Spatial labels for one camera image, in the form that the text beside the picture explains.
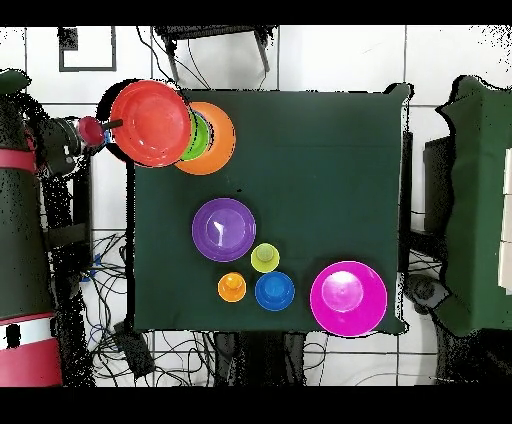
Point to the red bowl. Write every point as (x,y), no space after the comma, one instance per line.
(150,124)

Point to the green bowl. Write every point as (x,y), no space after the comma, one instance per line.
(198,144)

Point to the large yellow-orange bowl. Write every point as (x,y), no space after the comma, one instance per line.
(222,140)

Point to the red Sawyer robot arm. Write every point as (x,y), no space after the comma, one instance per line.
(24,248)

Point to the green cloth covered side table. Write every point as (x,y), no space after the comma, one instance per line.
(12,82)
(480,200)

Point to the purple bowl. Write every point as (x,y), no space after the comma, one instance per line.
(224,230)

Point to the dark green tablecloth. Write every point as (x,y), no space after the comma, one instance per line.
(300,180)

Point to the orange cup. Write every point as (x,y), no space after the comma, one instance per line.
(232,287)

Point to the yellow cup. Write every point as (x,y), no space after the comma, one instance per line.
(264,258)

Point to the black power strip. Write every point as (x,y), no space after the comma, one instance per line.
(134,352)

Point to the dark blue bowl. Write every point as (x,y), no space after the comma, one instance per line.
(274,291)

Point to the pink bowl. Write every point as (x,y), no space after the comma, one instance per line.
(348,298)

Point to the black frame table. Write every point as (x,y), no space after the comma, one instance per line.
(70,236)

